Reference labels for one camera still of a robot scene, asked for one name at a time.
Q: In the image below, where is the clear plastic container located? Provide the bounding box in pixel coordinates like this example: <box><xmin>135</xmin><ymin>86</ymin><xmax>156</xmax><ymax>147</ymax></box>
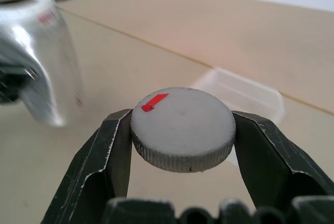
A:
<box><xmin>192</xmin><ymin>68</ymin><xmax>285</xmax><ymax>126</ymax></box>

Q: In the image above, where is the white round lid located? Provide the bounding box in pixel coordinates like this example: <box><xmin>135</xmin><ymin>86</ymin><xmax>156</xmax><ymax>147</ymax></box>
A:
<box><xmin>129</xmin><ymin>86</ymin><xmax>237</xmax><ymax>174</ymax></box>

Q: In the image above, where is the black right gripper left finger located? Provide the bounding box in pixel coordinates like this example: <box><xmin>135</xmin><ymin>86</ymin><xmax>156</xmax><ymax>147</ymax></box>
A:
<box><xmin>41</xmin><ymin>108</ymin><xmax>134</xmax><ymax>224</ymax></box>

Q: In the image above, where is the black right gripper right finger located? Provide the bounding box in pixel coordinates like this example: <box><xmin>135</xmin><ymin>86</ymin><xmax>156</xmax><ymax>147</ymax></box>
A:
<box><xmin>230</xmin><ymin>110</ymin><xmax>334</xmax><ymax>210</ymax></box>

